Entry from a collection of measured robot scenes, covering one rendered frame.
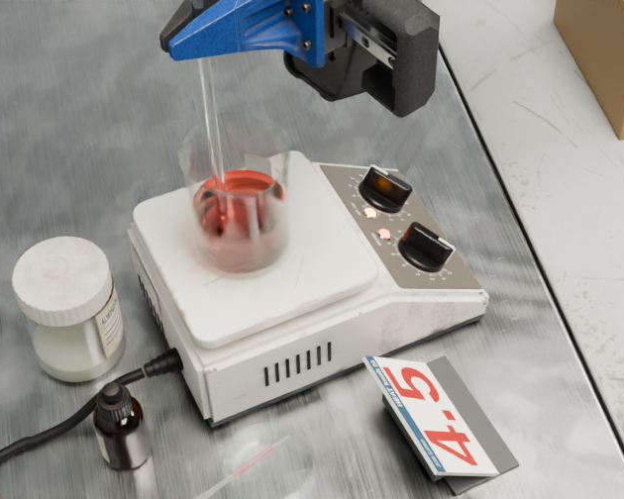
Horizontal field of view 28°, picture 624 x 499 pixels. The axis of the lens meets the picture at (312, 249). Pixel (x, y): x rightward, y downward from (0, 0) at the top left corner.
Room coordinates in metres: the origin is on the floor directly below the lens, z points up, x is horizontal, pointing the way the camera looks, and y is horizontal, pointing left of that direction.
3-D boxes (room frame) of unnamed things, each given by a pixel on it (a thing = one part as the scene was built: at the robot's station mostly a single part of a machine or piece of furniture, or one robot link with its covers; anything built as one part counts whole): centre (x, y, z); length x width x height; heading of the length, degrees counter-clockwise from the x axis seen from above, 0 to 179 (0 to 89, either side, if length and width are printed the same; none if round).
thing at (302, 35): (0.48, 0.03, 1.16); 0.07 x 0.04 x 0.06; 128
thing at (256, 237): (0.48, 0.04, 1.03); 0.07 x 0.06 x 0.08; 20
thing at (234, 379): (0.50, 0.01, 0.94); 0.22 x 0.13 x 0.08; 114
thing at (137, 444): (0.40, 0.12, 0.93); 0.03 x 0.03 x 0.07
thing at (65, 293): (0.48, 0.15, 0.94); 0.06 x 0.06 x 0.08
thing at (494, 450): (0.41, -0.07, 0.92); 0.09 x 0.06 x 0.04; 25
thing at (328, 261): (0.49, 0.04, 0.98); 0.12 x 0.12 x 0.01; 24
